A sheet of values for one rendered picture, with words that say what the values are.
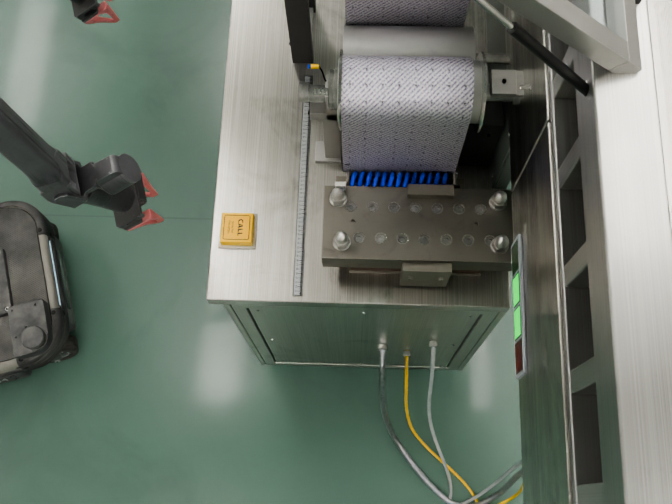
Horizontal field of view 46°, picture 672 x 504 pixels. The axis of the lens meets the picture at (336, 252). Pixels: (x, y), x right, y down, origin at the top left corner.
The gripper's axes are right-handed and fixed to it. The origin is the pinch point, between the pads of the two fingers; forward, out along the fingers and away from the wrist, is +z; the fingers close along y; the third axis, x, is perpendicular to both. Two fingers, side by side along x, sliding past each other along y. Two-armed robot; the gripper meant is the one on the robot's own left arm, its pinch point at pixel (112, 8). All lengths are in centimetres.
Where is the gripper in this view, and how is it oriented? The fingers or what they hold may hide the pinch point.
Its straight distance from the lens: 192.2
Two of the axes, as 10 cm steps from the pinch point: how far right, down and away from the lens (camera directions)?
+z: 4.9, 1.4, 8.6
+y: -2.7, -9.1, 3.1
